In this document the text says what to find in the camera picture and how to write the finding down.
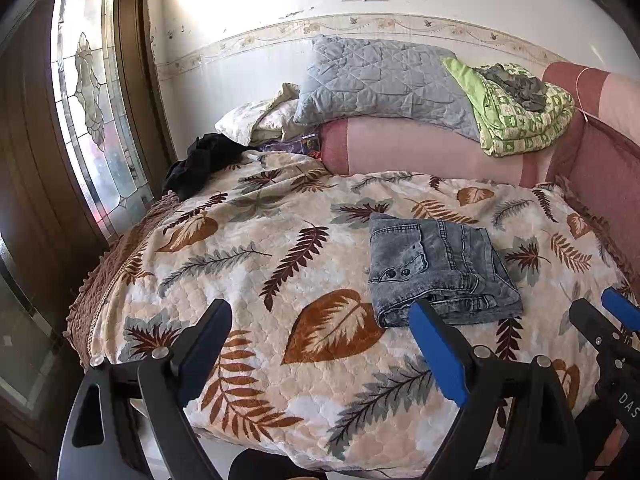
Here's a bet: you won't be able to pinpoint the grey quilted pillow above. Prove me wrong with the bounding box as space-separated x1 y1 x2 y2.
294 35 480 142

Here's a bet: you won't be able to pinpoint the pink and maroon sofa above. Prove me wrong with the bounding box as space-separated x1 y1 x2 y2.
320 60 639 288

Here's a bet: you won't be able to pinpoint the black garment on sofa edge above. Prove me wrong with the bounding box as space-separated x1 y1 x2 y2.
162 133 248 202

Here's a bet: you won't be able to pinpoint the leaf-patterned quilted blanket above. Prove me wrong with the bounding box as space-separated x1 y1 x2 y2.
67 151 634 478

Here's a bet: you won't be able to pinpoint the white patterned pillow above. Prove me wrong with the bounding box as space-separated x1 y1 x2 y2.
215 82 306 146

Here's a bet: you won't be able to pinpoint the stained glass window door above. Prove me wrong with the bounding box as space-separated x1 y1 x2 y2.
1 0 175 413

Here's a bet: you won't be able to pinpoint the green patterned folded blanket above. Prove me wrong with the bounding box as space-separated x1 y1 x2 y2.
442 58 576 157

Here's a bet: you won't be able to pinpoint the blue denim pants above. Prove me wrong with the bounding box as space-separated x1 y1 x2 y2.
369 214 524 328

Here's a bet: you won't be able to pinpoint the dark grey crumpled cloth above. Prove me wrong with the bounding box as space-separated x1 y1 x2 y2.
476 63 547 113

